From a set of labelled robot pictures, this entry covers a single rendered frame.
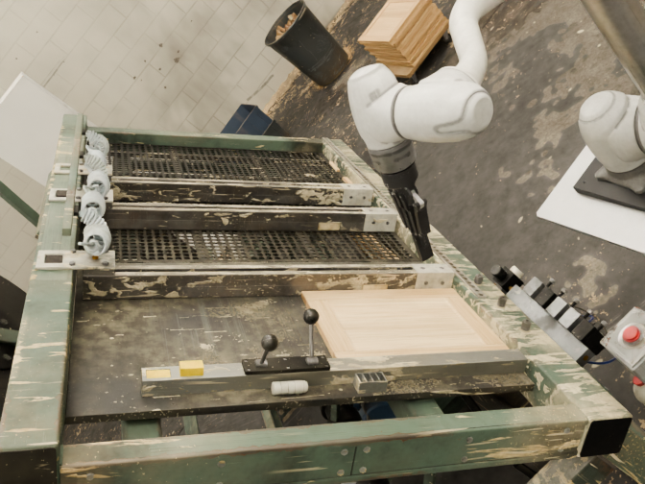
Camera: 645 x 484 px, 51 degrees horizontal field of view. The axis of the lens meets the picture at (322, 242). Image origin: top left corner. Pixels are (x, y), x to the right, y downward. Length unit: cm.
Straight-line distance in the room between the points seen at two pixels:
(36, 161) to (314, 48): 250
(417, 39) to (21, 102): 288
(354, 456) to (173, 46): 591
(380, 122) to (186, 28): 579
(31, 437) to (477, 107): 95
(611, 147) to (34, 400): 156
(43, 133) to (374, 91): 437
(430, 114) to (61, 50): 583
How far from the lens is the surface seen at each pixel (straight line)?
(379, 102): 131
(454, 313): 200
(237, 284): 191
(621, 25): 175
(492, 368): 179
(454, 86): 123
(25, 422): 134
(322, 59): 627
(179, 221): 232
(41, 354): 151
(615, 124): 201
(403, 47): 503
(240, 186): 258
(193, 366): 153
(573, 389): 175
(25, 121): 549
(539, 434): 162
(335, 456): 141
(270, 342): 146
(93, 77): 690
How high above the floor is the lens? 226
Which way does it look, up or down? 29 degrees down
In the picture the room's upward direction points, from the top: 52 degrees counter-clockwise
